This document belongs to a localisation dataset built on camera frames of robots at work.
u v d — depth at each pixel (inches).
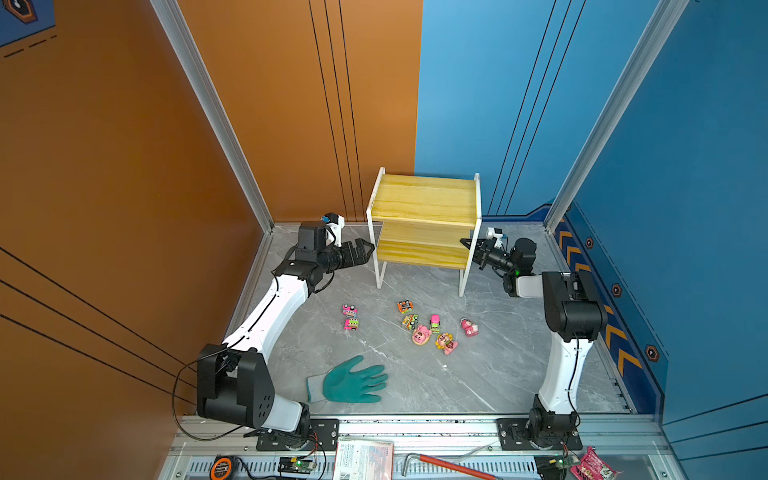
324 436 28.8
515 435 28.5
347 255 28.5
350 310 36.9
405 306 37.0
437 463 27.5
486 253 34.1
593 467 26.8
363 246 29.2
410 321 35.9
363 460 26.3
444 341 33.9
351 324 35.2
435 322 35.9
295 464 27.9
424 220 29.8
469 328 34.9
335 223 29.5
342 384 31.6
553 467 27.4
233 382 16.2
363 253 29.1
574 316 21.7
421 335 34.2
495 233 37.0
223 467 26.3
